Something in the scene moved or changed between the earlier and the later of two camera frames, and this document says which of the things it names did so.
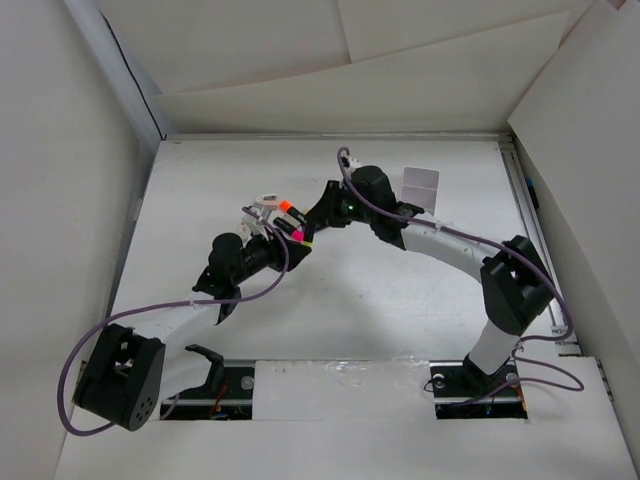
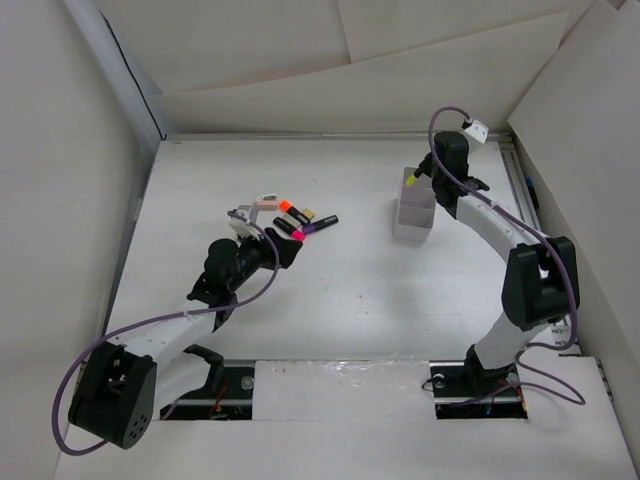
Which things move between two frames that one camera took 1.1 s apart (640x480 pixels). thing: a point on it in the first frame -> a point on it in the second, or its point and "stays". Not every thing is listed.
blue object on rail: x=530 y=183 stays
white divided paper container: x=419 y=188 stays
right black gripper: x=326 y=209 -> x=426 y=165
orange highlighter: x=287 y=207 stays
